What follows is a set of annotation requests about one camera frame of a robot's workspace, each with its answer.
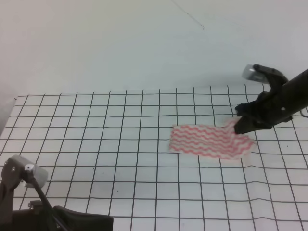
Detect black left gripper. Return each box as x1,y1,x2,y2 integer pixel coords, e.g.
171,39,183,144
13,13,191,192
11,200,114,231

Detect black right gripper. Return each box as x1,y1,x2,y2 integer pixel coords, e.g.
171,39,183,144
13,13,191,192
234,90,294,134

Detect pink wavy striped towel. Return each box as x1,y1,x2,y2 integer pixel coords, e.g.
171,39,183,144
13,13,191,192
169,118,256,160

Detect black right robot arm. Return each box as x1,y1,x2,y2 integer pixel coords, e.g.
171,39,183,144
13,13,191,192
234,64,308,134

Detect white black-grid tablecloth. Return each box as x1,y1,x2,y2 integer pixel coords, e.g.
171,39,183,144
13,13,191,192
0,84,308,231

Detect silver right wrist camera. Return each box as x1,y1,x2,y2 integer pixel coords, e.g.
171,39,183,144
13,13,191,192
242,64,271,84

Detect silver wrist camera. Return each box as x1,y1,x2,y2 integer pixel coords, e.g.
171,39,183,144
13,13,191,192
24,161,48,189
242,64,271,84

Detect black left camera cable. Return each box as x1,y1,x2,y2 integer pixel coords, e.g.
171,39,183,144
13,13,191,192
24,166,69,231

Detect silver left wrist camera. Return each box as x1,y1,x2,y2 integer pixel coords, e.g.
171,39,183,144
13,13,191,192
24,161,48,189

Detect grey left camera bracket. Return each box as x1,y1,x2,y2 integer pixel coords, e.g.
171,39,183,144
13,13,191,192
0,155,25,231

